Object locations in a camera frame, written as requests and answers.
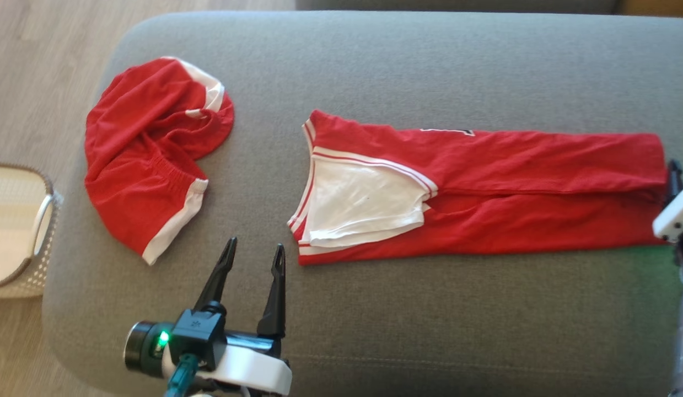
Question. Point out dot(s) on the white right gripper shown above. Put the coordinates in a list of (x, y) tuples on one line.
[(680, 218)]

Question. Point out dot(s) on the red jersey with white trim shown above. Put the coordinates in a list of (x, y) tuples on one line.
[(512, 187)]

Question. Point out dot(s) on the grey sofa seat cushion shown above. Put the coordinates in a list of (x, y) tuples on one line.
[(429, 320)]

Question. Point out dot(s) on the grey sofa back cushion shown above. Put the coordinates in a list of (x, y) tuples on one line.
[(457, 4)]

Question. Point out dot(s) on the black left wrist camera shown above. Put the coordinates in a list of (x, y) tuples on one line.
[(198, 336)]

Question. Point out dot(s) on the white perforated laundry basket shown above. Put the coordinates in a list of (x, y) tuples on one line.
[(16, 231)]

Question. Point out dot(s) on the red shorts with white stripe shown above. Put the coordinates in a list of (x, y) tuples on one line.
[(137, 165)]

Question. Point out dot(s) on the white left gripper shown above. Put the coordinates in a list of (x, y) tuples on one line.
[(253, 369)]

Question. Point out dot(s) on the mustard yellow sofa cushion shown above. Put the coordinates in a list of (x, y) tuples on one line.
[(658, 5)]

